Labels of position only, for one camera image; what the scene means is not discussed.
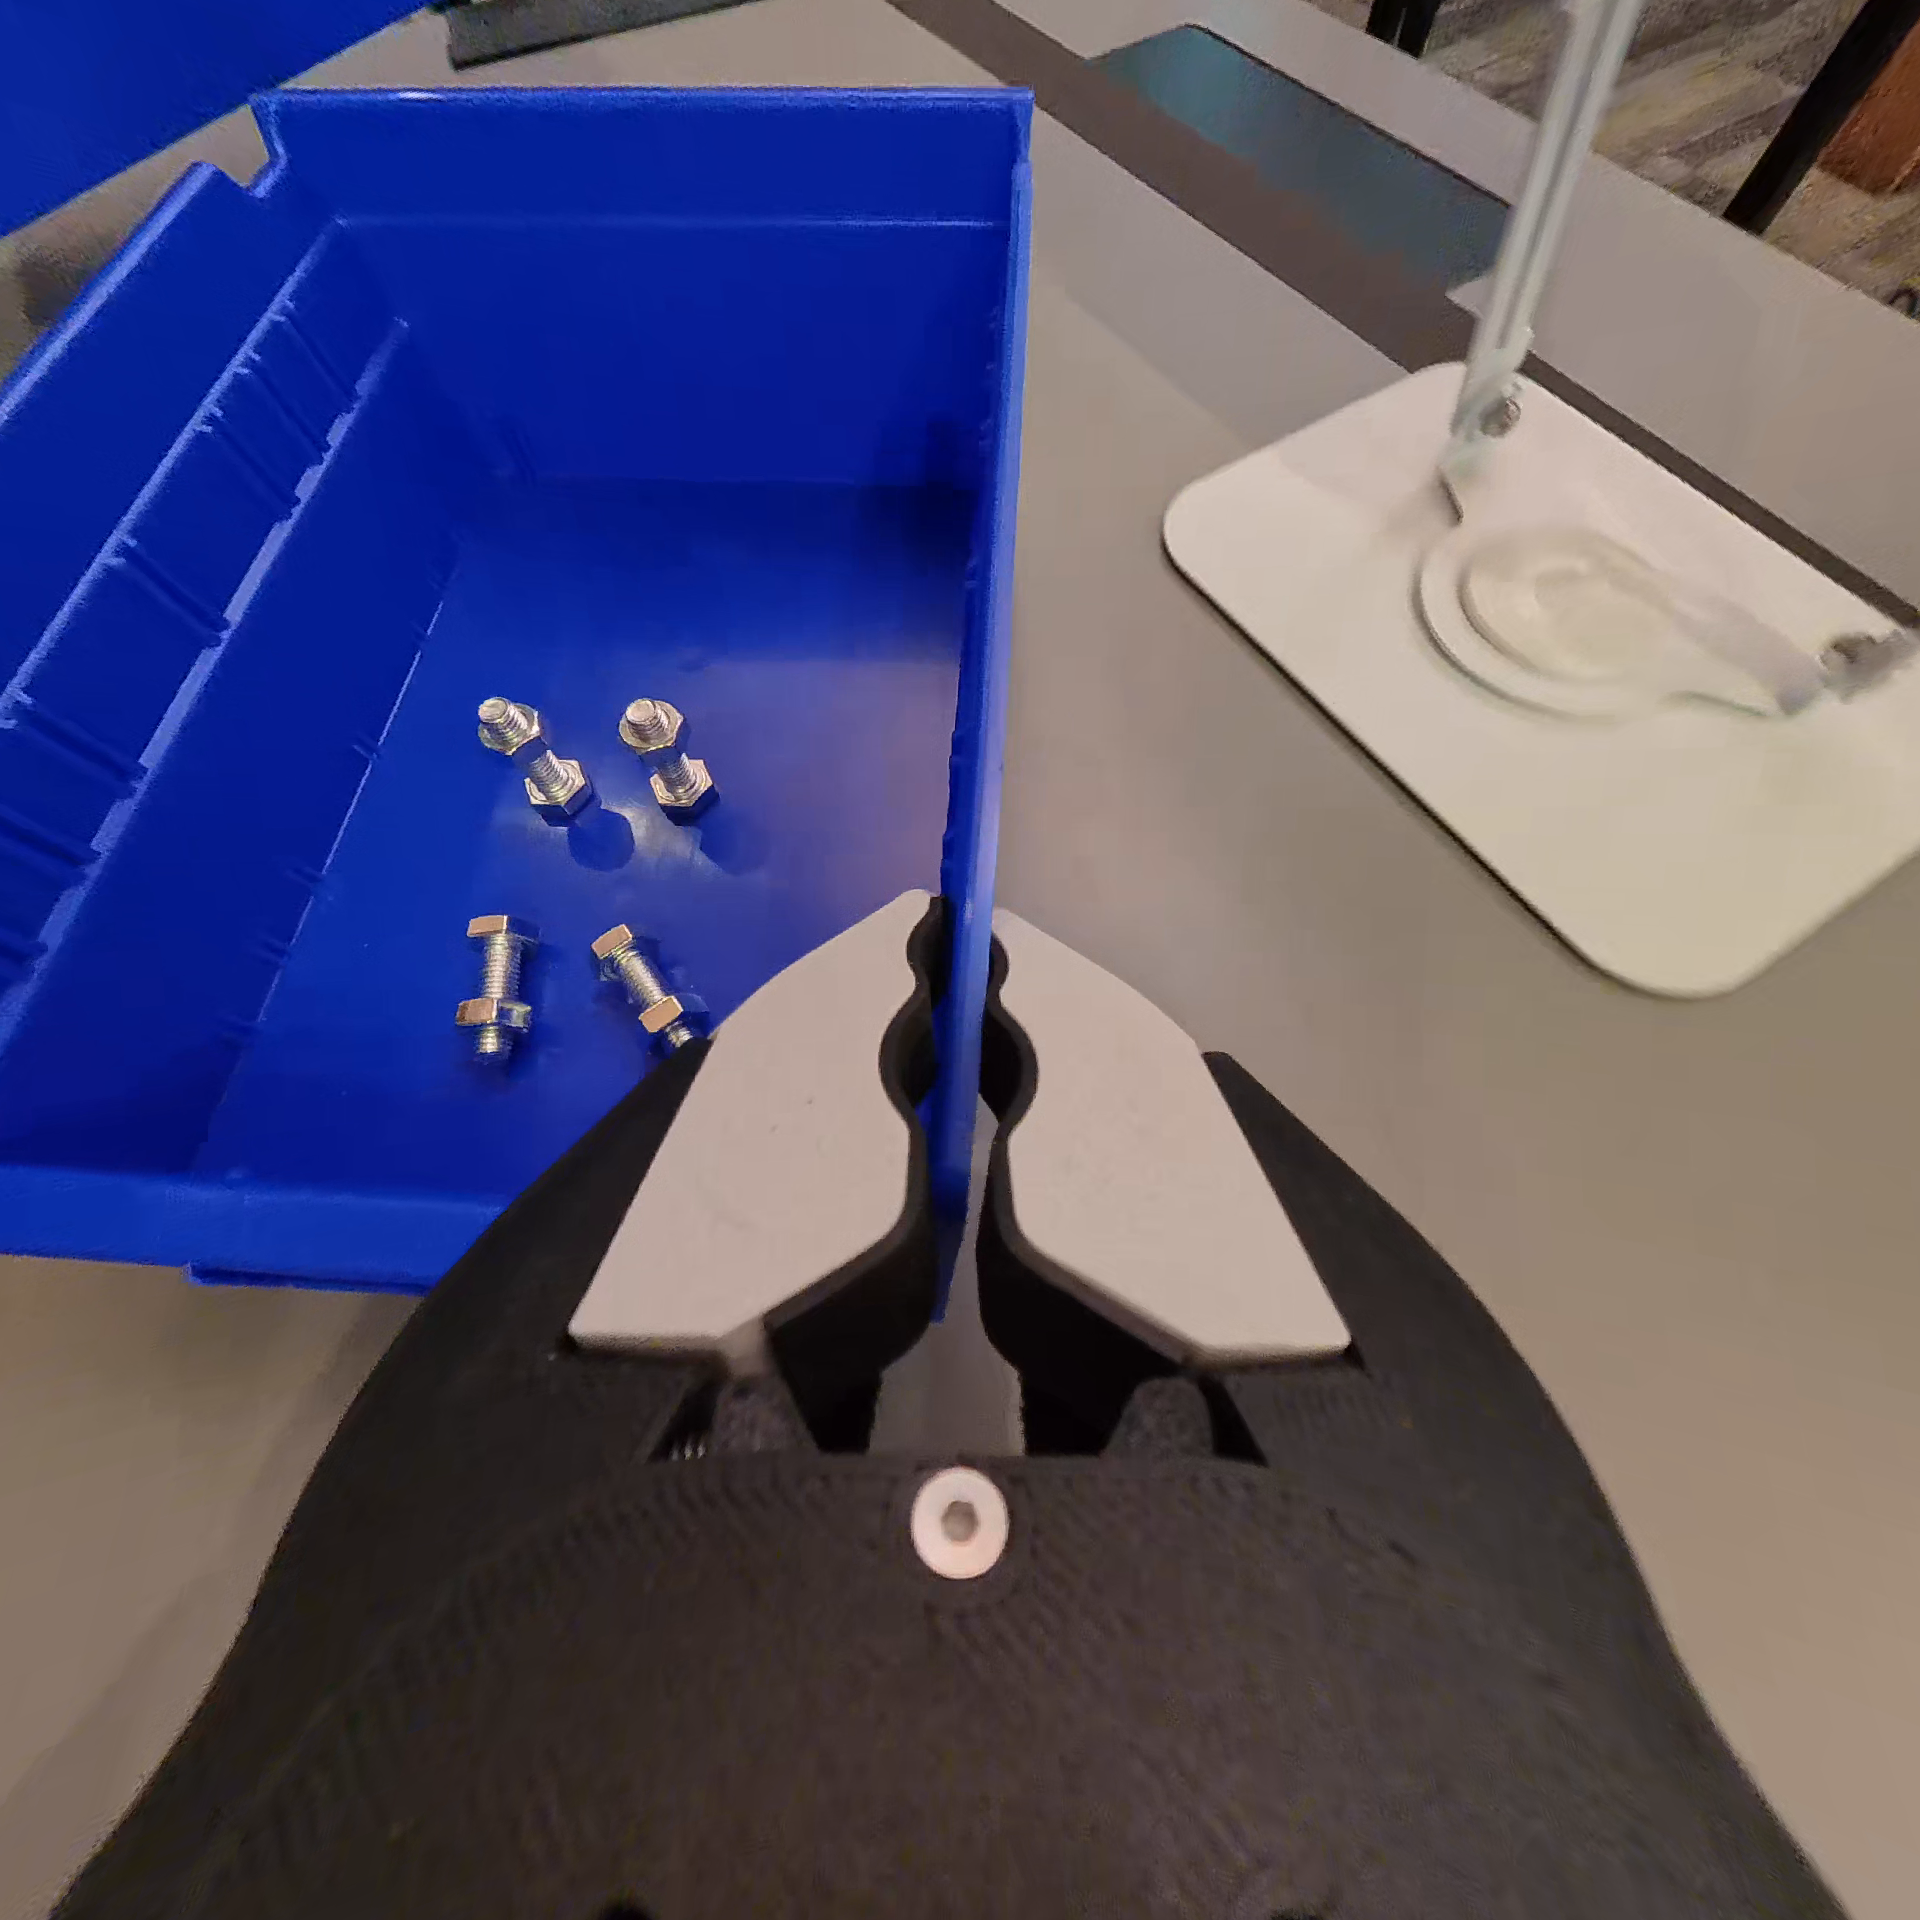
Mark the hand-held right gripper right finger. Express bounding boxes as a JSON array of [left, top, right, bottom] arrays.
[[976, 907, 1353, 1448]]

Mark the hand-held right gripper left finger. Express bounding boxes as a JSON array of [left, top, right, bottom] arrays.
[[568, 887, 947, 1448]]

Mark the steel hex bolt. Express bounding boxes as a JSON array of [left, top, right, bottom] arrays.
[[617, 695, 718, 824], [454, 911, 534, 1062], [474, 695, 593, 820], [590, 922, 709, 1053]]

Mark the grey desk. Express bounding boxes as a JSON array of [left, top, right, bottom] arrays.
[[0, 0, 1920, 1920]]

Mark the white document stand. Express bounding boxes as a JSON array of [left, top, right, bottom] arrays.
[[1161, 0, 1920, 1002]]

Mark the brown wooden box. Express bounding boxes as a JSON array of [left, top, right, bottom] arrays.
[[1823, 60, 1920, 196]]

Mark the dark desk cable flap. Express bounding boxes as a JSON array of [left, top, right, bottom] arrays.
[[1092, 24, 1512, 293]]

